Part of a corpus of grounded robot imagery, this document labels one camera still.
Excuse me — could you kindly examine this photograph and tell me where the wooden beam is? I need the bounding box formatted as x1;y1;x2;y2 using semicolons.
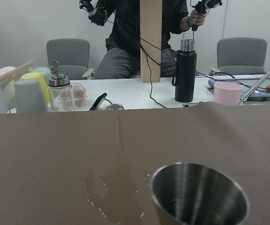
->
139;0;162;83

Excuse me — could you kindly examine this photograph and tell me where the grey chair left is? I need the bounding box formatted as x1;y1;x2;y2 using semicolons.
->
46;38;94;80

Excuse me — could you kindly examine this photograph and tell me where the steel jigger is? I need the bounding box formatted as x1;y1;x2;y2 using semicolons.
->
150;162;250;225

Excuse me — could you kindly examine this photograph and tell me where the grey blue cup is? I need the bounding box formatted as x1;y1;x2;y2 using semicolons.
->
15;79;48;113

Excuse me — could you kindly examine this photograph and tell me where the teach pendant tablet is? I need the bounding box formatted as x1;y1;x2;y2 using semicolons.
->
208;75;270;102

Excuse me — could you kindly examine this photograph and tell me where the pink plastic cup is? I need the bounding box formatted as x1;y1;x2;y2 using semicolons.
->
214;82;243;106

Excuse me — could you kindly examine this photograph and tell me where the seated person operator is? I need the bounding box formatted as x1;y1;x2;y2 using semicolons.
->
79;0;223;80

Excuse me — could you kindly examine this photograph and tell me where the glass dispenser bottle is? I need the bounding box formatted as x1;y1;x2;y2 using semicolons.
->
49;60;75;112

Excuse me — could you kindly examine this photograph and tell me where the grey chair right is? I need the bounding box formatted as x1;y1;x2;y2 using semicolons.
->
211;37;267;75

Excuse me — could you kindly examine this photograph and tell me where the silver metal rod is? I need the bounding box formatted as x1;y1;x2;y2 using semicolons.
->
238;70;270;105

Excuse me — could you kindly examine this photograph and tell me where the grey chair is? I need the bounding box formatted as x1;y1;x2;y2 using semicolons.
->
46;38;94;80
211;37;267;75

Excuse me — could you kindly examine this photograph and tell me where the black thermos bottle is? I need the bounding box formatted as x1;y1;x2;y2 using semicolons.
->
172;39;197;103

